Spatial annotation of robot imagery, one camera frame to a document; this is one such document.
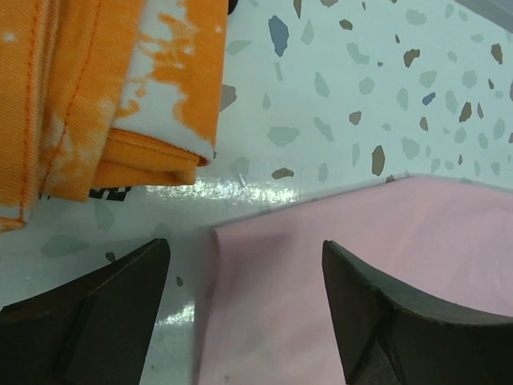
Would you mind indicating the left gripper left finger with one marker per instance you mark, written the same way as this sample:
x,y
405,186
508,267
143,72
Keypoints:
x,y
95,329

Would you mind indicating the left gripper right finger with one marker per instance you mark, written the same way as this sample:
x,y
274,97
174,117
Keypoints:
x,y
389,332

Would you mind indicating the pink t-shirt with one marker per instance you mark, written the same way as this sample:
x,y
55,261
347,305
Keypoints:
x,y
269,321

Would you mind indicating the orange white folded t-shirt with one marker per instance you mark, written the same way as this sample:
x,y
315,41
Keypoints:
x,y
106,94

